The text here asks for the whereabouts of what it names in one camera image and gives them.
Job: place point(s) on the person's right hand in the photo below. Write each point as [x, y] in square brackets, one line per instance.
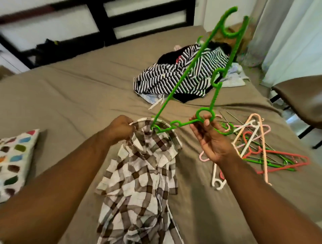
[214, 141]

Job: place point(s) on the person's left hand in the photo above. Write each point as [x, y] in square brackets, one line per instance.
[119, 129]

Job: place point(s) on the pile of coloured plastic hangers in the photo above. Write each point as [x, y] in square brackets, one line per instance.
[256, 146]

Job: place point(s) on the brown white plaid shirt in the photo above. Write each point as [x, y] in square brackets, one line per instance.
[136, 191]

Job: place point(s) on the light blue garment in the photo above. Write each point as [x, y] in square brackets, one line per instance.
[234, 75]

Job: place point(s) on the black white striped garment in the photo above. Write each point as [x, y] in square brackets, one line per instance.
[166, 75]

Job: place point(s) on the green plastic hanger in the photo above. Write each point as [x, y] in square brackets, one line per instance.
[193, 65]

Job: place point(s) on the person's right forearm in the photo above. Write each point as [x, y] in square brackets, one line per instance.
[271, 201]

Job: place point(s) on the person's left forearm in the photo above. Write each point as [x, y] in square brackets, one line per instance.
[45, 196]

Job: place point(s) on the bed with taupe sheet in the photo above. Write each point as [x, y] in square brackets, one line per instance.
[75, 90]

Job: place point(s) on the brown chair with black legs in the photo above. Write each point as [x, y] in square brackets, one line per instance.
[302, 95]

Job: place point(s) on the black bag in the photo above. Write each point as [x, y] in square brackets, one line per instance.
[60, 50]

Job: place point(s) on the colourful leaf print pillow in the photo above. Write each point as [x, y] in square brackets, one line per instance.
[17, 161]

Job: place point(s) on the cardboard box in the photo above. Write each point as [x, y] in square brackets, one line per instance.
[239, 35]

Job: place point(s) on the black slatted headboard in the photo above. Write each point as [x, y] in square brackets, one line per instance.
[100, 20]

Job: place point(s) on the sheer white curtain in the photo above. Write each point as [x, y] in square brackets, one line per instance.
[287, 35]

